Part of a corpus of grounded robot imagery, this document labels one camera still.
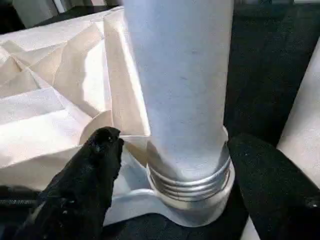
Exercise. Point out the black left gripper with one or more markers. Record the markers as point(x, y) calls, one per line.
point(20, 196)

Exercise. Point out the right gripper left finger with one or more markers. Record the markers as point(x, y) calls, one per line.
point(80, 195)

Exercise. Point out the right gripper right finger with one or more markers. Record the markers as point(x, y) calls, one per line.
point(275, 195)

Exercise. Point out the white plastic table top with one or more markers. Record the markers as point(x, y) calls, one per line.
point(50, 112)

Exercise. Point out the black work mat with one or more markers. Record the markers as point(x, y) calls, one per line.
point(262, 75)

